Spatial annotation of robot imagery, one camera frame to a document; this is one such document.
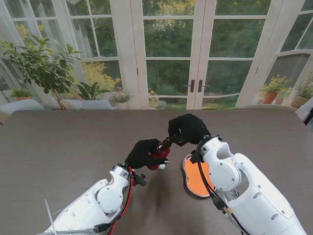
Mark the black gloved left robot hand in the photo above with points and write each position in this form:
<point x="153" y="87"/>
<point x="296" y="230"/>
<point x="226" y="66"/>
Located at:
<point x="140" y="155"/>

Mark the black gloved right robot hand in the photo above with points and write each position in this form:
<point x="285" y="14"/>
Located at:
<point x="193" y="129"/>

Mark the red transparent sample bottle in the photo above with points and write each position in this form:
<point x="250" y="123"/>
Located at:
<point x="161" y="151"/>

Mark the white bottle cap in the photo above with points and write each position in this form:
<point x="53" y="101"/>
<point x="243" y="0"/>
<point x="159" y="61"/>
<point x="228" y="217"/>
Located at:
<point x="162" y="167"/>

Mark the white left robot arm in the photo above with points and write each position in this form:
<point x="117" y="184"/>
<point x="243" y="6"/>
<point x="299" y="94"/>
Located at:
<point x="97" y="200"/>

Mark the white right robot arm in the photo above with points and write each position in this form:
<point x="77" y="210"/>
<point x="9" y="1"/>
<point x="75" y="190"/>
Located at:
<point x="244" y="186"/>

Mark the steel kidney tray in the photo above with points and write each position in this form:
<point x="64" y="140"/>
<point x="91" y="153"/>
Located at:
<point x="185" y="176"/>

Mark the orange oval tray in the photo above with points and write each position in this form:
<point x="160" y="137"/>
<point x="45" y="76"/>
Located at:
<point x="195" y="178"/>

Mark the flowering plant in white pot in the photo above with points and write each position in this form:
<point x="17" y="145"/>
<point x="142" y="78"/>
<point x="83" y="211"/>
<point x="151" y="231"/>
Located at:
<point x="121" y="99"/>

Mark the white planter box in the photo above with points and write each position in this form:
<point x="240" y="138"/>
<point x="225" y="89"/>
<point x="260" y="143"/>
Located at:
<point x="85" y="104"/>

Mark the broad leaf green plant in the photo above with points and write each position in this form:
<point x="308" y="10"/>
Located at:
<point x="90" y="91"/>

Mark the yellow flowers in terracotta pot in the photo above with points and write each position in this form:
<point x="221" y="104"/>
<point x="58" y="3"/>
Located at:
<point x="270" y="96"/>

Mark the small empty clay pot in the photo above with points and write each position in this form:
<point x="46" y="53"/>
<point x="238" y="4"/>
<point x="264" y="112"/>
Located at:
<point x="279" y="100"/>

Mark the plant in beige pot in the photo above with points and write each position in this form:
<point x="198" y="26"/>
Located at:
<point x="300" y="100"/>

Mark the pale grey sofa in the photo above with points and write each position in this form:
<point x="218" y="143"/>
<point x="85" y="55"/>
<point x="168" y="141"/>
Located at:
<point x="19" y="105"/>

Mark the small plant in terracotta pot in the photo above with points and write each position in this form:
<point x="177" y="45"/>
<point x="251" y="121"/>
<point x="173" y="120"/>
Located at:
<point x="20" y="94"/>

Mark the tall leafy green plant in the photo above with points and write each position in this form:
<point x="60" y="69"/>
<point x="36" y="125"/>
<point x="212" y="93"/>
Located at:
<point x="39" y="66"/>

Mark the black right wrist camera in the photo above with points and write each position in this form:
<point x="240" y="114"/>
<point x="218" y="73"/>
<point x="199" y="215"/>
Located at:
<point x="196" y="157"/>

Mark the white chair with dark frame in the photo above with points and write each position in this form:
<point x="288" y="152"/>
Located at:
<point x="305" y="110"/>

